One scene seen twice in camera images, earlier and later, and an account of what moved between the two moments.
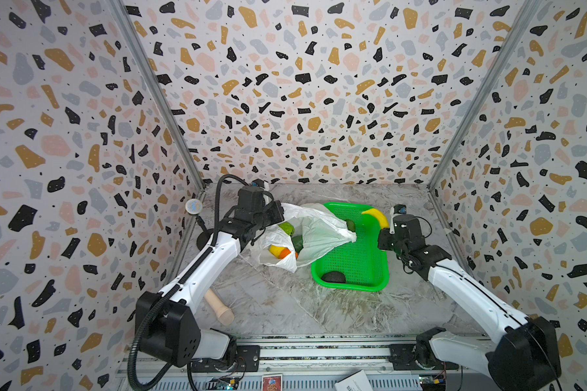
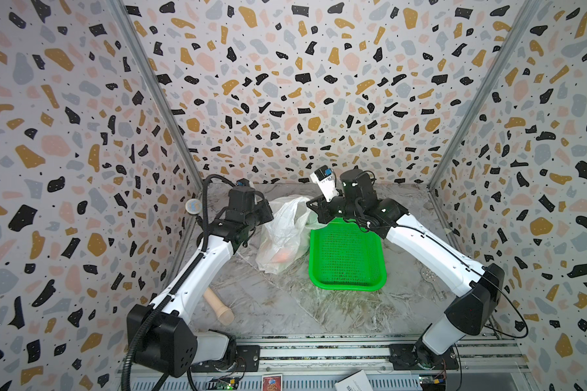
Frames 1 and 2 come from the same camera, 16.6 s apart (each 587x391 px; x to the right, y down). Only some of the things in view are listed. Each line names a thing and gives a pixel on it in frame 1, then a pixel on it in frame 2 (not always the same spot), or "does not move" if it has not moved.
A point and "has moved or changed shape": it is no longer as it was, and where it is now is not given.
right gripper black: [386, 239] to [326, 208]
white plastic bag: [319, 229] has moved or changed shape
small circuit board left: [222, 384] does not move
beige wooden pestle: [223, 314] does not move
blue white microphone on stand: [194, 206] does not move
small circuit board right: [433, 382] does not move
